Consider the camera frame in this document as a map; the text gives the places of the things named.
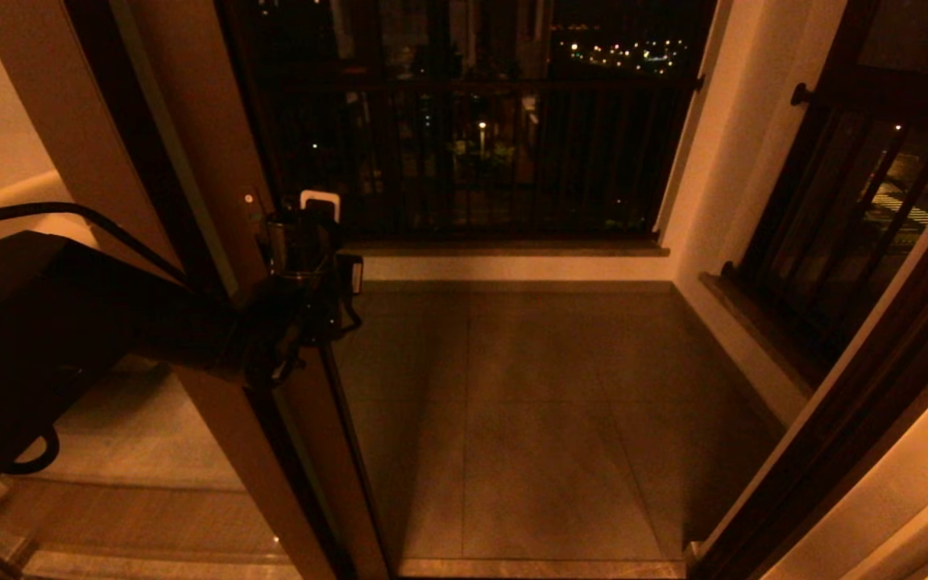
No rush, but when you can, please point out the brown framed sliding glass door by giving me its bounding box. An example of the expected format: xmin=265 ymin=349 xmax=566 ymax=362
xmin=110 ymin=0 xmax=392 ymax=580

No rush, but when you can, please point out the dark stone window sill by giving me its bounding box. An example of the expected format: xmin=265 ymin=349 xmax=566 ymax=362
xmin=343 ymin=238 xmax=672 ymax=258
xmin=699 ymin=268 xmax=833 ymax=397

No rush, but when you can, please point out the metal door floor track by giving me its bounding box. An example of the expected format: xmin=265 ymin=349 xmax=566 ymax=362
xmin=21 ymin=548 xmax=686 ymax=580

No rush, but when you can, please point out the dark brown door jamb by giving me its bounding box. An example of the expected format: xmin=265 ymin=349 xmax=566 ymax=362
xmin=686 ymin=181 xmax=928 ymax=580

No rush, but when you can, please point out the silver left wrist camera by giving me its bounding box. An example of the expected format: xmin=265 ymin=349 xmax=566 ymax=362
xmin=300 ymin=189 xmax=342 ymax=224

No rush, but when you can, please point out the fixed brown door frame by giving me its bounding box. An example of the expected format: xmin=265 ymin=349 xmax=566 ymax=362
xmin=0 ymin=0 xmax=340 ymax=580

